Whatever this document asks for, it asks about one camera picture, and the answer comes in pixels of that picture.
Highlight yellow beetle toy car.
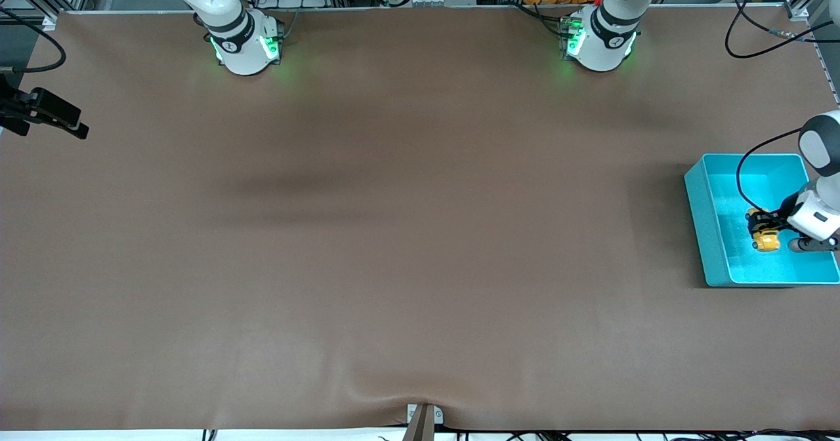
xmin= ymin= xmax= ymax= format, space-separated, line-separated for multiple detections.
xmin=750 ymin=210 xmax=782 ymax=253

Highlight teal plastic bin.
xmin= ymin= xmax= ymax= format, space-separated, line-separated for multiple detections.
xmin=683 ymin=153 xmax=840 ymax=289

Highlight brown table mat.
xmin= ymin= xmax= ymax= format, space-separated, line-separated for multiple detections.
xmin=0 ymin=5 xmax=840 ymax=432

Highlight metal table clamp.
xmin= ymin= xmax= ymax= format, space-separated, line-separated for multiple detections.
xmin=407 ymin=404 xmax=444 ymax=441

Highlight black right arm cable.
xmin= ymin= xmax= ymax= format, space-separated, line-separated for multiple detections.
xmin=0 ymin=8 xmax=66 ymax=73

